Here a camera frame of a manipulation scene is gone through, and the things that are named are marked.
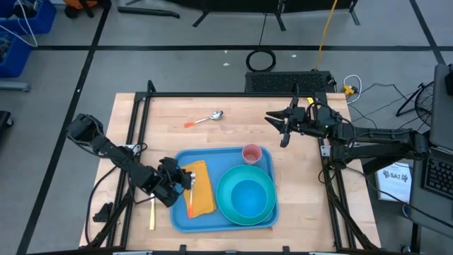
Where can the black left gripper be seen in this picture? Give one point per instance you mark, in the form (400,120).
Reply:
(170,180)

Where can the black keyboard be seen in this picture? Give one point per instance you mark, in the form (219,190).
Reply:
(440,175)

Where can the blue plastic tray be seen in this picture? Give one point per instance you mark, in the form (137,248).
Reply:
(219,166)

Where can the orange object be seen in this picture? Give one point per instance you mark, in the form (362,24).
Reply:
(81,3)

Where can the black aluminium table frame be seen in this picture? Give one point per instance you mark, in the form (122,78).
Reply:
(230,95)

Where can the blue floor bin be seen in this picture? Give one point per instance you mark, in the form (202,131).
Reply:
(17,60)
(46,21)

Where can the grey desk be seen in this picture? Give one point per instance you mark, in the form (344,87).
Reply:
(424,209)

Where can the grey flat bracket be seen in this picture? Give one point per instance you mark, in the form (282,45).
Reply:
(14,86)

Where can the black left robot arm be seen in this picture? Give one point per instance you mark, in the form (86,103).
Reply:
(117,157)

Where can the black clamp block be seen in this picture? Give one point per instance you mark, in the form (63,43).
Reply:
(104,212)

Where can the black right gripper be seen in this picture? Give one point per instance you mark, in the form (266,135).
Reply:
(301,120)

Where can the white printed paper sheet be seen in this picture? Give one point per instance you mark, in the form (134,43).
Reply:
(394,187)

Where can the grey monitor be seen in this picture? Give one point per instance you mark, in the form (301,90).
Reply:
(442,106)

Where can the teal plastic plate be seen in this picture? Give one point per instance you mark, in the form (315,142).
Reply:
(224,184)

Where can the yellow power plug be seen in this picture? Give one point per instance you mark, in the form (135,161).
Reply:
(348,91)

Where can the black bar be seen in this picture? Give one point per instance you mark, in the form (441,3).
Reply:
(148,11)

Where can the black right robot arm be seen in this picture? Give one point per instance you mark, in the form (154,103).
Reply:
(382,140)

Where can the blue plastic bowl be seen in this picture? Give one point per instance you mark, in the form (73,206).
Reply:
(249,198)

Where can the pink plastic cup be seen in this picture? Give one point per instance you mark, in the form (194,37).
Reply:
(252,154)

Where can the black perforated computer case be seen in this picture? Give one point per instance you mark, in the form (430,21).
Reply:
(276,82)

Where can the yellow cloth napkin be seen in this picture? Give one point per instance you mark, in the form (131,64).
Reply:
(203,191)

